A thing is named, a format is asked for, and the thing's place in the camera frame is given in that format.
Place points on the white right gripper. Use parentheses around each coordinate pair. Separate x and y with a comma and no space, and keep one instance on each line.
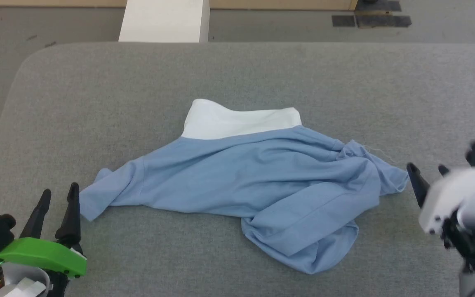
(464,194)

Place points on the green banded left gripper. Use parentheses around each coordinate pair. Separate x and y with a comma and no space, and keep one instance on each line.
(39,253)

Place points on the light blue and white shirt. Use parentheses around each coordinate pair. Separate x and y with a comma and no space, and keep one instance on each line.
(262,185)

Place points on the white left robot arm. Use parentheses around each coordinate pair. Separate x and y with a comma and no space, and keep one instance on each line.
(27,286)

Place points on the long black floor tape strip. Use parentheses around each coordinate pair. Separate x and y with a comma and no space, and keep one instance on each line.
(377,21)

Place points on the short black floor tape patch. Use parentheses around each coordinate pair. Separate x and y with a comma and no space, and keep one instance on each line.
(379,5)

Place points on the white rectangular box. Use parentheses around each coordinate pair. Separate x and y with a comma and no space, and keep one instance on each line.
(163,20)

